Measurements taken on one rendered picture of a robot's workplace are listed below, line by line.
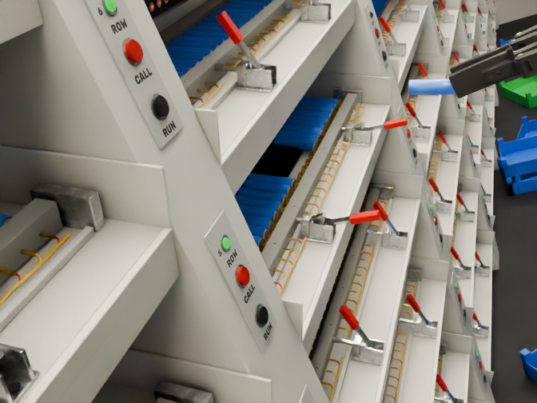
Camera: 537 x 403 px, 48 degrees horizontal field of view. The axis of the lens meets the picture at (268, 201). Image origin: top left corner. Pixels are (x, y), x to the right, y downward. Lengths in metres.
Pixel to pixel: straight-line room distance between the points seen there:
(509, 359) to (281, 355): 1.32
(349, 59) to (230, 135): 0.56
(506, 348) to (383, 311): 0.97
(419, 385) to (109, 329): 0.77
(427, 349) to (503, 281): 0.98
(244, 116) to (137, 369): 0.26
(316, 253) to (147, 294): 0.33
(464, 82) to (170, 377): 0.46
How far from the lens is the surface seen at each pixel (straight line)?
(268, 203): 0.77
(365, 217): 0.71
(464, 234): 1.78
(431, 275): 1.29
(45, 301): 0.40
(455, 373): 1.38
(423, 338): 1.17
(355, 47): 1.09
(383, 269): 1.00
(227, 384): 0.53
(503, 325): 1.94
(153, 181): 0.42
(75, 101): 0.43
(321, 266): 0.70
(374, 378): 0.83
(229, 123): 0.59
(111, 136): 0.43
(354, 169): 0.89
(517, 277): 2.10
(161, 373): 0.55
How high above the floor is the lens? 1.27
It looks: 23 degrees down
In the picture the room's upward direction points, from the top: 24 degrees counter-clockwise
